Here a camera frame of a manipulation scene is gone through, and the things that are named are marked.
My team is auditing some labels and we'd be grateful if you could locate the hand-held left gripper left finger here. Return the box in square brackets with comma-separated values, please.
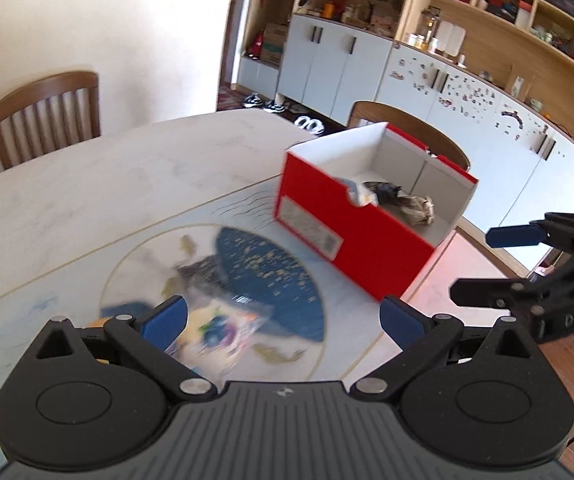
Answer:
[17, 296, 218, 403]

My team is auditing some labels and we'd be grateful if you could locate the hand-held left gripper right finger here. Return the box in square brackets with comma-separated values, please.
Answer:
[349, 296, 550, 403]

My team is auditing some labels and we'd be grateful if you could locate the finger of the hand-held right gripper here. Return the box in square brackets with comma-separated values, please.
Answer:
[450, 257, 574, 321]
[486, 212, 574, 261]

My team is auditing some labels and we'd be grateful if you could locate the clear bread packet blue print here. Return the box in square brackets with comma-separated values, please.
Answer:
[164, 295, 273, 376]

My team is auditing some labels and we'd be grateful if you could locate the dark patterned snack packet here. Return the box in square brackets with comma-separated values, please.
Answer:
[174, 255, 223, 286]

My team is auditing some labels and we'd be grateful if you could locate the yellow plush toy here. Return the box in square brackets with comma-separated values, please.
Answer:
[84, 315, 120, 331]

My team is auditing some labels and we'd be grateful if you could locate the red cardboard box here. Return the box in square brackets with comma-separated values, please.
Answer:
[273, 122, 480, 303]

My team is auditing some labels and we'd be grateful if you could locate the silver foil snack bag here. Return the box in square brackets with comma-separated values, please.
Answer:
[392, 194, 437, 228]

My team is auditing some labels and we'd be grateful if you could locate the black snack packet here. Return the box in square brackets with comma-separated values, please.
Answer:
[369, 181, 402, 206]

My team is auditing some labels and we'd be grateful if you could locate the white marble desktop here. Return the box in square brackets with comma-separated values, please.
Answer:
[0, 109, 510, 480]

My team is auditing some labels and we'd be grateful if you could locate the printed blue table mat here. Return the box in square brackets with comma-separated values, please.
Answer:
[0, 177, 510, 396]

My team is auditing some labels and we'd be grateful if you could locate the brown wooden slatted chair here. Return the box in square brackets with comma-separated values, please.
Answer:
[0, 71, 102, 171]
[346, 101, 472, 171]

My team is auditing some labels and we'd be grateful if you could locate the patterned red rug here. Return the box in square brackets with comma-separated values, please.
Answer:
[217, 85, 248, 111]

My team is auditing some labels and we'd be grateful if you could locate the white wooden wall cabinet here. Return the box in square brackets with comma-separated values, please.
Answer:
[219, 0, 574, 281]

